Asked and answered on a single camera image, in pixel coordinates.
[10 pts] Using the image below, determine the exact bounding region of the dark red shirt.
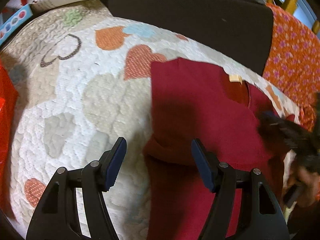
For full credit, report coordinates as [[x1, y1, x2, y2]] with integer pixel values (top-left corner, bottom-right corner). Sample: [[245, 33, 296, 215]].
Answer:
[[144, 58, 288, 239]]

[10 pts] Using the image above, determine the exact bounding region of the right hand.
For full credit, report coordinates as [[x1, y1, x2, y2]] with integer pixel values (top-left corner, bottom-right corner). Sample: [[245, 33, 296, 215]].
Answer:
[[282, 160, 319, 208]]

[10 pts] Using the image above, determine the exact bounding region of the orange floral fabric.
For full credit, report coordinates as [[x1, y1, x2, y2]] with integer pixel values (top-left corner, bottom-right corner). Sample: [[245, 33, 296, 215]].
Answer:
[[263, 3, 319, 131]]

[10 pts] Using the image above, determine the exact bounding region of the black cushion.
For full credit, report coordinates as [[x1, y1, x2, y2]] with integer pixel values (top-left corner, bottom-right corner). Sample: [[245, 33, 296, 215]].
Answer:
[[101, 0, 273, 75]]

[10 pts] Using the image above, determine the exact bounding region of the red plastic bag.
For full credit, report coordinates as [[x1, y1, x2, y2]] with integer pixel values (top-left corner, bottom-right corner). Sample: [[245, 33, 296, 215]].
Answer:
[[0, 65, 18, 199]]

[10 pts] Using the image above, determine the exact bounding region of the white heart-patterned quilt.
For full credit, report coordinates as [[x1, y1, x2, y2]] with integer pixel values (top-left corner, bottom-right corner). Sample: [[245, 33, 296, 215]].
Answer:
[[1, 0, 299, 239]]

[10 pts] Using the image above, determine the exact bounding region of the light blue printed box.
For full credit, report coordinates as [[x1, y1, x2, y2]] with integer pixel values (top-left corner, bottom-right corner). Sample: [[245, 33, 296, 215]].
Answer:
[[0, 4, 33, 45]]

